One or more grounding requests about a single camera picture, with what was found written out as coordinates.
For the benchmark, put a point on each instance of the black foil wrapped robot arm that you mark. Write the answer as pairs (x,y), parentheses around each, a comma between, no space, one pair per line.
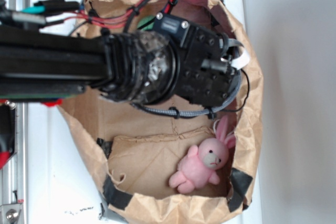
(146,67)

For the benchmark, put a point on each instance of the pink plush bunny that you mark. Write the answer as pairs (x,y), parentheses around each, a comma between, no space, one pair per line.
(198,167)

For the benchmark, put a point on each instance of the silver corner bracket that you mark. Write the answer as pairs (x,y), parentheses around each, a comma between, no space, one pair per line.
(11,214)

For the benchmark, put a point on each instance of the black mounting bracket plate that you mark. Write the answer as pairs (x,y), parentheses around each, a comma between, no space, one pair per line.
(8,144)

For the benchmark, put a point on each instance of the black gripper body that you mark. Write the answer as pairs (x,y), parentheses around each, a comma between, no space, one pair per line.
(204,74)

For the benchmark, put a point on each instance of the green rubber ball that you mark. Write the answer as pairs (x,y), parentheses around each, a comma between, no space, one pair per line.
(146,23)

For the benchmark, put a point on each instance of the brown paper lined box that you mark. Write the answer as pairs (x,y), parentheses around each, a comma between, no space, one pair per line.
(131,155)

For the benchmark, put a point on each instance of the aluminium frame rail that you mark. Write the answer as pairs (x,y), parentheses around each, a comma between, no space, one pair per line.
(14,173)

